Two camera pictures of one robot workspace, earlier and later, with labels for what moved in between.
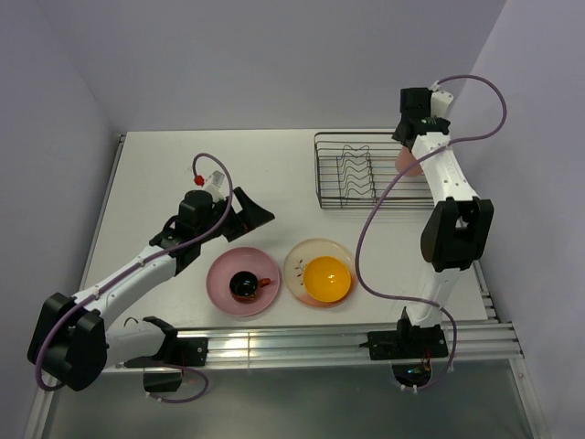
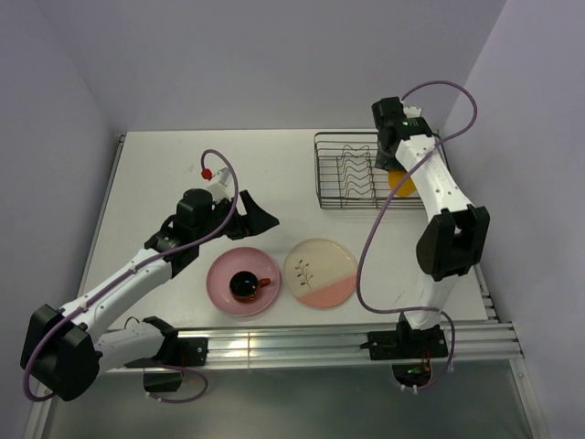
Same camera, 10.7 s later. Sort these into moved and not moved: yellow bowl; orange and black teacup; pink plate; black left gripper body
Moved: yellow bowl
Not moved: orange and black teacup; pink plate; black left gripper body
